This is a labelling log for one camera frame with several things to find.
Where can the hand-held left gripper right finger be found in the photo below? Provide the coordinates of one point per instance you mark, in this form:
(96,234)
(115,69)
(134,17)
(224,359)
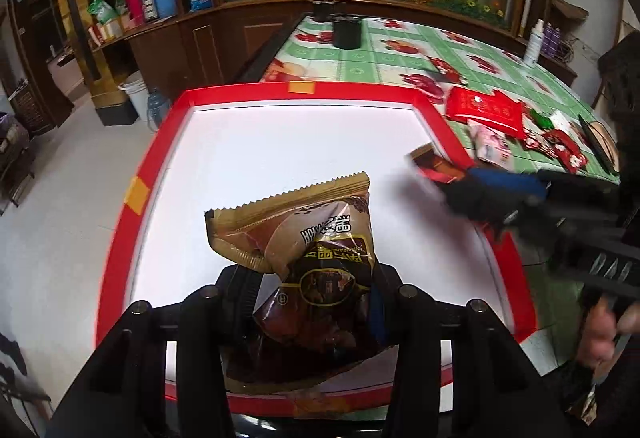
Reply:
(380,324)

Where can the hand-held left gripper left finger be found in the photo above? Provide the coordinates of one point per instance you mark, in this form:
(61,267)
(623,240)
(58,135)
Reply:
(240,299)

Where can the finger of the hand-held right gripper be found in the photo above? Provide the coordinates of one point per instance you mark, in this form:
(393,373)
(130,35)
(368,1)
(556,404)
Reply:
(505,180)
(485,208)

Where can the pink white snack packet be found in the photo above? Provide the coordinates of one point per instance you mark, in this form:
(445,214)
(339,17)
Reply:
(492,146)

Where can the small red brown snack packet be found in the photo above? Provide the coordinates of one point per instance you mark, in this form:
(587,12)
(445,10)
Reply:
(435,164)

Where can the red white tray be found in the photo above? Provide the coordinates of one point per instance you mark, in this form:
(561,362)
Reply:
(300,143)

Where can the person's right hand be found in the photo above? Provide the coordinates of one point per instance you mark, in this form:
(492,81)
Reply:
(602,335)

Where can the red white snack packet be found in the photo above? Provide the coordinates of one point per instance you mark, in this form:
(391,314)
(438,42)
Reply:
(560,149)

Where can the large red snack packet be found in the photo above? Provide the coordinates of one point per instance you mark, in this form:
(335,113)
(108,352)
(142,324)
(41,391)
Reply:
(480,111)

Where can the green white snack packet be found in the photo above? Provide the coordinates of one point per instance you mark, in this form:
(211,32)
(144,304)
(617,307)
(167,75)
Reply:
(550,121)

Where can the tan lined glasses case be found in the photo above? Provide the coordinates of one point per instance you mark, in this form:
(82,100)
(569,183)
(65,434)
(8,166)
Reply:
(600,143)

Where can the white spray bottle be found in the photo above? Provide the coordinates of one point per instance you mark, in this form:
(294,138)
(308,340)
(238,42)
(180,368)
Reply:
(533,46)

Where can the purple bottle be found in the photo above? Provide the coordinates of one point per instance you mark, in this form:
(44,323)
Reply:
(556,42)
(548,41)

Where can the green fruit printed tablecloth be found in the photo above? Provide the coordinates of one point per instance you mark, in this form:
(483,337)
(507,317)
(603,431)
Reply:
(370,63)

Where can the blue water jug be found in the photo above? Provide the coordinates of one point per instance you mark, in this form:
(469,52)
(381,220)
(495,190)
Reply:
(157,108)

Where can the black cylindrical canister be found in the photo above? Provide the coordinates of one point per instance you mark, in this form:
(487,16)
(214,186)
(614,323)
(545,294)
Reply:
(346,32)

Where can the white bucket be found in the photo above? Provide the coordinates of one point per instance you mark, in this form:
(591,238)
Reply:
(134,96)

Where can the wooden cabinet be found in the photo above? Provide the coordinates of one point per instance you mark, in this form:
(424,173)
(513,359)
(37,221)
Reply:
(200,48)

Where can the wicker basket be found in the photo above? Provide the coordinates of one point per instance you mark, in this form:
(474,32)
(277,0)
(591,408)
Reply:
(30,106)

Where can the pink thermos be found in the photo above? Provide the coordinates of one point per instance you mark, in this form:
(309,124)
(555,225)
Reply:
(135,3)

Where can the green white bag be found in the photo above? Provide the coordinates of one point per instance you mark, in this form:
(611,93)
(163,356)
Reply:
(104,12)

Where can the wooden wall shelf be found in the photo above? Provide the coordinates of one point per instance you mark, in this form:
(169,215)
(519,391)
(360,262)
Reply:
(570,10)

